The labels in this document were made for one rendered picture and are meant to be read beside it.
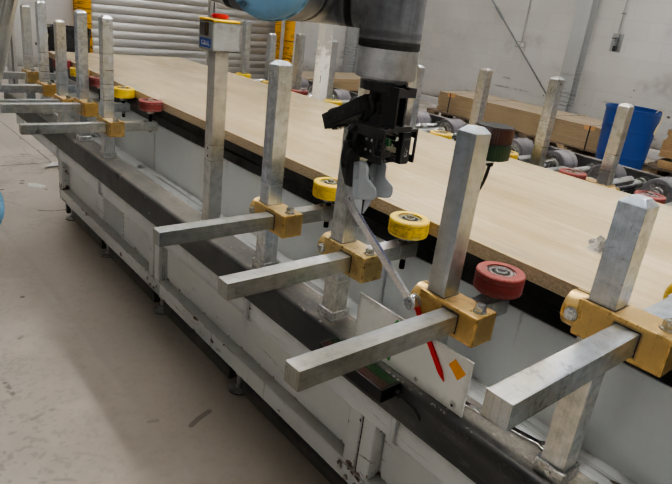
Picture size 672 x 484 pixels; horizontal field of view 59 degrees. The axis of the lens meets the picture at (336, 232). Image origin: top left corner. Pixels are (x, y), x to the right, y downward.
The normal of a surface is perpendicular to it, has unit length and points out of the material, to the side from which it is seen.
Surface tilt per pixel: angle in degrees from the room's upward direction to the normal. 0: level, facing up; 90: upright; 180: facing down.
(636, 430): 90
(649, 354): 90
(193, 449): 0
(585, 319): 90
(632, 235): 90
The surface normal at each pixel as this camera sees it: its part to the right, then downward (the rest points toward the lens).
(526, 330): -0.77, 0.14
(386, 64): -0.07, 0.34
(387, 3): -0.34, 0.29
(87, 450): 0.11, -0.93
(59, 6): 0.65, 0.34
